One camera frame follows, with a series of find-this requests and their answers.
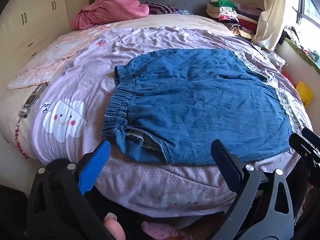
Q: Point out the heap of pink clothes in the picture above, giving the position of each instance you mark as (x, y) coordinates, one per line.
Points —
(110, 8)

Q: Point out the person's left hand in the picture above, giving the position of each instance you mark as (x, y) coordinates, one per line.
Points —
(115, 228)

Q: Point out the cream curtain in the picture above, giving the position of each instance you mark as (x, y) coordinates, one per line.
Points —
(271, 17)

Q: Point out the white wardrobe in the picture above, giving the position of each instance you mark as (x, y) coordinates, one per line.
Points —
(30, 17)

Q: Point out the blue denim pants lace trim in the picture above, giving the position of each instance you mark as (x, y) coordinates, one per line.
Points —
(187, 100)

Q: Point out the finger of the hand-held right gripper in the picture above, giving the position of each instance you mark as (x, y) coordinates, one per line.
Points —
(306, 148)

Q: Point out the purple striped cloth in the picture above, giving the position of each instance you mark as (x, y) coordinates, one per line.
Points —
(161, 8)

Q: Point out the stack of folded clothes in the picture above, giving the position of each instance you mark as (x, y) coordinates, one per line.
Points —
(230, 15)

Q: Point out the phone in clear case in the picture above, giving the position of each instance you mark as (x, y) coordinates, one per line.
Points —
(31, 102)

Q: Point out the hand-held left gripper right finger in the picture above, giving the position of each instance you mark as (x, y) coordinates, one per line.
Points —
(225, 160)

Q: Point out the window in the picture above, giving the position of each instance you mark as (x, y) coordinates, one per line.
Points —
(308, 5)

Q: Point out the yellow bag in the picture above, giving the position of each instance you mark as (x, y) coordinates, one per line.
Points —
(304, 93)

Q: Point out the pink printed duvet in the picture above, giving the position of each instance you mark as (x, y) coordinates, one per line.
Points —
(87, 62)

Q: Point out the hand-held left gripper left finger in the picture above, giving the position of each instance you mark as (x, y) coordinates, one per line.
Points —
(96, 165)

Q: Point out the pink dotted cloth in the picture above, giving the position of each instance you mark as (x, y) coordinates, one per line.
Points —
(160, 230)

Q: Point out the pink floral blanket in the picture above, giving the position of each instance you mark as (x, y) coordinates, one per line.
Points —
(42, 62)

